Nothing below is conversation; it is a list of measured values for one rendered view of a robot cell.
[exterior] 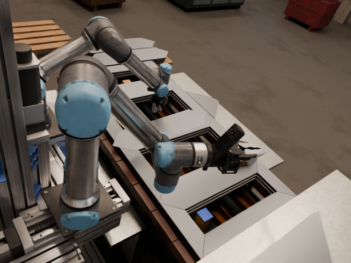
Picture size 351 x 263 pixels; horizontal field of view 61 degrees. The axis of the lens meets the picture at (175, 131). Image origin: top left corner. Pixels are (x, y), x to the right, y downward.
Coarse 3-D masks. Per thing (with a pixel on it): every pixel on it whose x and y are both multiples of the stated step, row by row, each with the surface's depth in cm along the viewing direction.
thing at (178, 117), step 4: (172, 116) 199; (176, 116) 200; (180, 116) 201; (176, 120) 196; (180, 120) 198; (184, 120) 199; (188, 120) 199; (184, 124) 195; (188, 124) 196; (192, 124) 197; (188, 128) 193; (192, 128) 194
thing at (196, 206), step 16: (144, 96) 210; (176, 96) 221; (208, 128) 200; (112, 144) 173; (128, 160) 161; (256, 176) 177; (224, 192) 161; (272, 192) 170; (160, 208) 145; (192, 208) 148; (192, 256) 132
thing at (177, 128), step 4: (168, 116) 198; (164, 120) 194; (168, 120) 195; (172, 120) 196; (168, 124) 191; (172, 124) 192; (176, 124) 193; (180, 124) 194; (172, 128) 189; (176, 128) 190; (180, 128) 191; (184, 128) 192; (176, 132) 187; (180, 132) 188; (184, 132) 189
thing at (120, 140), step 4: (116, 136) 172; (120, 136) 173; (116, 140) 170; (120, 140) 170; (124, 140) 171; (120, 144) 168; (124, 144) 169; (128, 144) 169; (124, 148) 166; (128, 148) 167; (132, 148) 168
